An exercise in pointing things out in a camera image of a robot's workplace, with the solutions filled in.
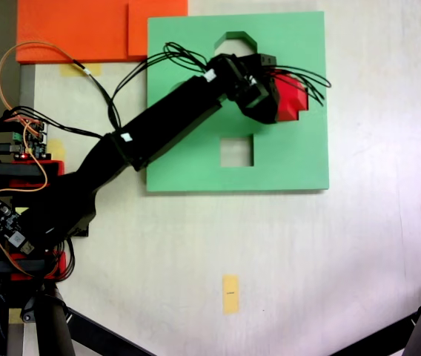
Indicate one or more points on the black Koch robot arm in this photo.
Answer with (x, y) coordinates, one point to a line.
(166, 115)

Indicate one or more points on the black power circuit board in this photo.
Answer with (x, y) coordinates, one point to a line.
(6, 222)

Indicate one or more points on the green shape sorter board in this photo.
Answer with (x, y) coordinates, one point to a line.
(288, 167)

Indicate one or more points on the red and black table clamp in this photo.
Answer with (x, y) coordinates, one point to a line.
(59, 261)
(53, 168)

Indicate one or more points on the yellow printed tape label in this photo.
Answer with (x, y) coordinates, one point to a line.
(231, 304)

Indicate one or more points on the orange foam block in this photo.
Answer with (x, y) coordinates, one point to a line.
(73, 29)

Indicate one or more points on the yellow masking tape strip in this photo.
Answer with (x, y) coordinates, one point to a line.
(69, 70)
(58, 146)
(15, 315)

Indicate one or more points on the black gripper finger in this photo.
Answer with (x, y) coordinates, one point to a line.
(266, 61)
(266, 115)

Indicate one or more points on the red cross columnar block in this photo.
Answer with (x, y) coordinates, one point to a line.
(292, 104)

